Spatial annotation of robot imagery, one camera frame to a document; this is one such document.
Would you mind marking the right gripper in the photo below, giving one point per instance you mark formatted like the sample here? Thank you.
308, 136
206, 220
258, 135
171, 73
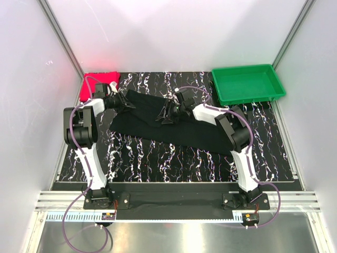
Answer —
164, 112

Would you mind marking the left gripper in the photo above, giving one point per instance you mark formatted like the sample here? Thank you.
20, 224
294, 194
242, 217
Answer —
122, 100

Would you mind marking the black t shirt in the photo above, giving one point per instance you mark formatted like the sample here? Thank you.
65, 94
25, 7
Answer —
141, 122

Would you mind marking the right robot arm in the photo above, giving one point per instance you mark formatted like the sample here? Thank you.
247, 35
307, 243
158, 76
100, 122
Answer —
237, 137

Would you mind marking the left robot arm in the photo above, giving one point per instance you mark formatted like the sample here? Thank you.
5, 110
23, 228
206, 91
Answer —
81, 134

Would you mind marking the folded red t shirt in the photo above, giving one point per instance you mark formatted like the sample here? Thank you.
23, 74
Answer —
92, 79

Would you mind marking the green plastic bin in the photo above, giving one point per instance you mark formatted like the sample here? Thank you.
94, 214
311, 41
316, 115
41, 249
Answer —
247, 84

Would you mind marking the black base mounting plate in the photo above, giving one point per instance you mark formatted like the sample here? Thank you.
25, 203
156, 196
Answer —
147, 211

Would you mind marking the shiny steel front plate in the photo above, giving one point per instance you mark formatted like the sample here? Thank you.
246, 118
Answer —
288, 233

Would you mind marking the aluminium frame post left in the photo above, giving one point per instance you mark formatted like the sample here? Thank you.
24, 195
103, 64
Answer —
56, 27

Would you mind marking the aluminium frame post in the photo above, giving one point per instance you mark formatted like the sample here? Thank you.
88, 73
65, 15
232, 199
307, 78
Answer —
302, 15
56, 27

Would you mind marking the aluminium front rail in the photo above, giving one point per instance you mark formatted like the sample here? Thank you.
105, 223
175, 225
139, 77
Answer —
291, 201

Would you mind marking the white slotted cable duct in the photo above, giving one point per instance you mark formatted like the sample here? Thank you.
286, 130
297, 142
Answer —
58, 216

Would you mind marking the aluminium frame post right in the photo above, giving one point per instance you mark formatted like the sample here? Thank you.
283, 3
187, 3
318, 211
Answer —
302, 15

